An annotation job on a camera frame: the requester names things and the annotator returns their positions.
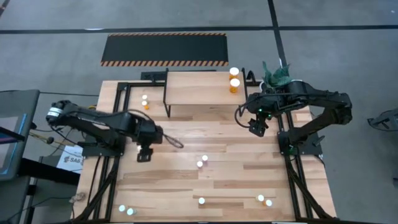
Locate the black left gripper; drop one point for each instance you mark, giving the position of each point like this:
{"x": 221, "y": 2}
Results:
{"x": 149, "y": 133}

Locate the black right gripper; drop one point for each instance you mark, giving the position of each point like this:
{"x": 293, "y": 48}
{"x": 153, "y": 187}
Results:
{"x": 264, "y": 104}

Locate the small bottles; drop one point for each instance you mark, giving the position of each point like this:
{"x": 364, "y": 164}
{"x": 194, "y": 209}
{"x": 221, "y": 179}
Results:
{"x": 144, "y": 103}

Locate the pale yellow-green pill bottle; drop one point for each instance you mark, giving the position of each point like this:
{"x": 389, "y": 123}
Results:
{"x": 144, "y": 97}

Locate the two bottles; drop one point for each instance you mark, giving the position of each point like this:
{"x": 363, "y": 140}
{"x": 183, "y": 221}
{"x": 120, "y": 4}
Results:
{"x": 199, "y": 164}
{"x": 268, "y": 203}

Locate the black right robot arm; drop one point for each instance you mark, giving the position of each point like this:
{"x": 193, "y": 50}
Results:
{"x": 326, "y": 99}

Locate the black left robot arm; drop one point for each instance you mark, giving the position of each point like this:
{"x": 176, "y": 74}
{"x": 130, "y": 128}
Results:
{"x": 93, "y": 121}

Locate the green plant in white pot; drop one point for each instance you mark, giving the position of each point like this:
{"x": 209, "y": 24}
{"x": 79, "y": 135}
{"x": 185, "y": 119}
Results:
{"x": 275, "y": 77}

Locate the pink pill bottle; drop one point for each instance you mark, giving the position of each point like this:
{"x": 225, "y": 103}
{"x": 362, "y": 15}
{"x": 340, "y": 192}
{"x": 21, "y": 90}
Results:
{"x": 204, "y": 157}

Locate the white paper sign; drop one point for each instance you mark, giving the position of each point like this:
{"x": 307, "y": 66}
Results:
{"x": 70, "y": 160}

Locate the brown twine bundle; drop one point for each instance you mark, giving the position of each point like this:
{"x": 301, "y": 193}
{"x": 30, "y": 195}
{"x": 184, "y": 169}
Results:
{"x": 77, "y": 197}

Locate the black stand bar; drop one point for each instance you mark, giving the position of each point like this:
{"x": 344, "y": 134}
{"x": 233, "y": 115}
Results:
{"x": 46, "y": 171}

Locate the black hazard-striped floor mat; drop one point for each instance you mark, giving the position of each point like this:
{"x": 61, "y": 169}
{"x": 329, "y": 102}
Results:
{"x": 164, "y": 49}

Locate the black floor stand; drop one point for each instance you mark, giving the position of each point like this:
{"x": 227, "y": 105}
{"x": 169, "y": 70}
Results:
{"x": 385, "y": 119}

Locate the dark monitor screen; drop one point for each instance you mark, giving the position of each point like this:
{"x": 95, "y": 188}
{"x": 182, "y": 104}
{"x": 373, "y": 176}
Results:
{"x": 12, "y": 140}

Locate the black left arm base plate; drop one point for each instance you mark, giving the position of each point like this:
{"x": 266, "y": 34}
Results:
{"x": 93, "y": 151}

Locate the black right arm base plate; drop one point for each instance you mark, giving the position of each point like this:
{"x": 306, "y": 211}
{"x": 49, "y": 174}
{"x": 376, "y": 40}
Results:
{"x": 311, "y": 146}

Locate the black aluminium rig frame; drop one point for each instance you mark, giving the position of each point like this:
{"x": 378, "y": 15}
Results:
{"x": 117, "y": 102}

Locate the wooden shelf with black frame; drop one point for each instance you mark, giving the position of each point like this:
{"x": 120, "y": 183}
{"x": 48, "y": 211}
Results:
{"x": 199, "y": 88}

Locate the black perforated bracket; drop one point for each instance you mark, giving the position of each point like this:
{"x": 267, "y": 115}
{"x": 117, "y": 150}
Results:
{"x": 152, "y": 75}

